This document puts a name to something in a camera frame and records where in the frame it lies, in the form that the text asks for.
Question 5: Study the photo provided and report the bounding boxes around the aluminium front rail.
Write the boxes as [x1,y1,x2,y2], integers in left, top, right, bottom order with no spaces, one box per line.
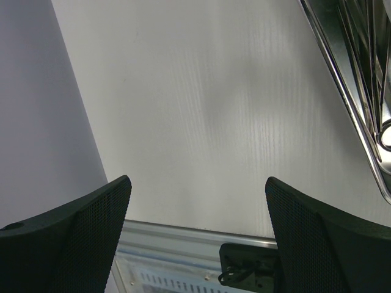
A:
[117,220,277,270]

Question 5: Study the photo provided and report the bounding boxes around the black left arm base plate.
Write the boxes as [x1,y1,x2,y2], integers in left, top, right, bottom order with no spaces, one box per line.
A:
[218,243,279,292]

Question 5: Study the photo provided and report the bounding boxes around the stainless steel tray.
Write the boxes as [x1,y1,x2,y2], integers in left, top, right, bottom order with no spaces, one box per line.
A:
[300,0,390,202]

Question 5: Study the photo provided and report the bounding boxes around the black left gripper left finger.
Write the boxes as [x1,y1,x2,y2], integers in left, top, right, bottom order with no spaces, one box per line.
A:
[1,175,132,292]

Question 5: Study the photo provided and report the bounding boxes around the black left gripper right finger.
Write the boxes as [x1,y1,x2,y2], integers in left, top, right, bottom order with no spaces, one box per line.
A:
[265,177,390,292]

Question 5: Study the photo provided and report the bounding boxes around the white slotted cable duct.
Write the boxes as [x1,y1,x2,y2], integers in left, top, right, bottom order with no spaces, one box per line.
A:
[134,268,227,293]

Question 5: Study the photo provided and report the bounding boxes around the steel surgical scissors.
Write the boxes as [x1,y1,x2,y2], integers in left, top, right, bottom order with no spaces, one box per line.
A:
[378,90,390,151]

